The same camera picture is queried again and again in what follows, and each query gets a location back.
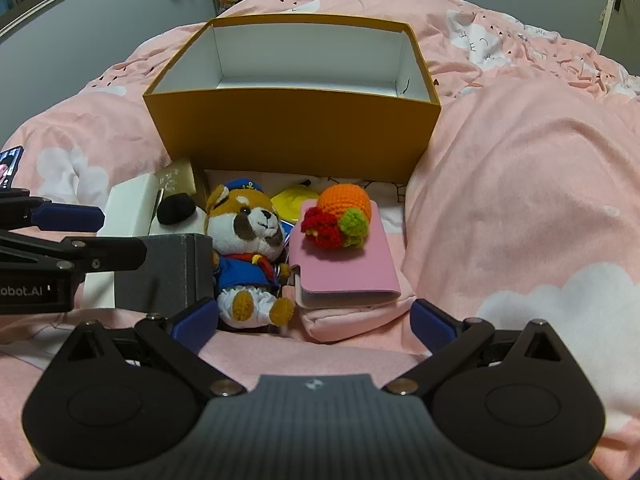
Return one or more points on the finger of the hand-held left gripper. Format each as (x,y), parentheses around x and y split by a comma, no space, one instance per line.
(70,217)
(110,252)

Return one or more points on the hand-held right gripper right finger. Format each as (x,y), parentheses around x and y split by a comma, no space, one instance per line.
(430,325)

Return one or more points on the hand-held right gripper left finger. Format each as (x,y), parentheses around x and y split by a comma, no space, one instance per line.
(197,322)

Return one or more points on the white box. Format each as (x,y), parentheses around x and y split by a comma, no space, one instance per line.
(127,205)

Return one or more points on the grey box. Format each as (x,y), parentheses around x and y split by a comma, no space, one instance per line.
(170,270)

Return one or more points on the black and white plush toy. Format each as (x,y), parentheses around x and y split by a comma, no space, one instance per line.
(175,208)

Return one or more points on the gold box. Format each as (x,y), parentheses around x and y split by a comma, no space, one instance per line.
(175,177)

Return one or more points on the pink wallet case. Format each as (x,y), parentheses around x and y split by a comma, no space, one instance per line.
(345,270)

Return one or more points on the blue-edged foil packet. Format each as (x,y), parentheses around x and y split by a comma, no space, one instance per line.
(286,227)

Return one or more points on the orange crochet fruit toy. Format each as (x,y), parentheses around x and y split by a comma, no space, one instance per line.
(345,202)

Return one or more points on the yellow tape measure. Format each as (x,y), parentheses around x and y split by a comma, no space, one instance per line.
(290,202)

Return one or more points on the yellow cardboard box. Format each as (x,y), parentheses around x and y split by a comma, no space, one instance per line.
(300,130)

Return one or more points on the smartphone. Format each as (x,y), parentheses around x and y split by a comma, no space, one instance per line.
(10,167)

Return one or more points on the pink printed blanket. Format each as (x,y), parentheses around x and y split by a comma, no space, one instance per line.
(500,185)

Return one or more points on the white door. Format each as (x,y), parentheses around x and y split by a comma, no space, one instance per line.
(627,25)

